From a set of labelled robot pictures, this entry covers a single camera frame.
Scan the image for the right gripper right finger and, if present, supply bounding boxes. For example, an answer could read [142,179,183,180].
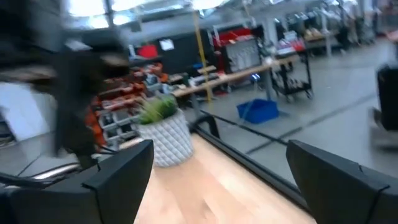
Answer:
[285,139,398,224]

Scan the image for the red tool cabinet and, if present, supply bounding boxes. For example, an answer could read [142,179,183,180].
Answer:
[213,27,262,74]

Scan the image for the green succulent plant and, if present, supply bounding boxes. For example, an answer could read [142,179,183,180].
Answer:
[138,95,178,125]

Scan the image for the white board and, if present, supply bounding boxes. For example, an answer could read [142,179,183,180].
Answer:
[0,81,50,141]

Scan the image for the wooden workbench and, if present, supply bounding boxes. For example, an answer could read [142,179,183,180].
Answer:
[172,55,301,98]

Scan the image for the black aluminium table frame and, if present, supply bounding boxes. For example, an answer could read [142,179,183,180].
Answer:
[188,114,312,212]

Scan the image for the yellow hanging cable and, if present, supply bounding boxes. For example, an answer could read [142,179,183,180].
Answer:
[192,12,213,103]

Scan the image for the white grey patterned pot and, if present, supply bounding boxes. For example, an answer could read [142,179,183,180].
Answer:
[136,108,194,168]

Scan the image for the black cart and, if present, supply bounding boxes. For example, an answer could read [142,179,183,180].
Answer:
[271,51,313,103]

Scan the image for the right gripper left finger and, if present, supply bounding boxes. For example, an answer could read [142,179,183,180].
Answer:
[9,139,155,224]

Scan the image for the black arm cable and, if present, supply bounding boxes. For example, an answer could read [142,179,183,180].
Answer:
[0,161,103,190]

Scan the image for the blue plastic bin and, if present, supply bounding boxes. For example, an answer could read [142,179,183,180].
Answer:
[236,98,280,125]

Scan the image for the shelf with orange bins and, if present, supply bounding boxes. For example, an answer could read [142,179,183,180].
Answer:
[88,62,170,149]

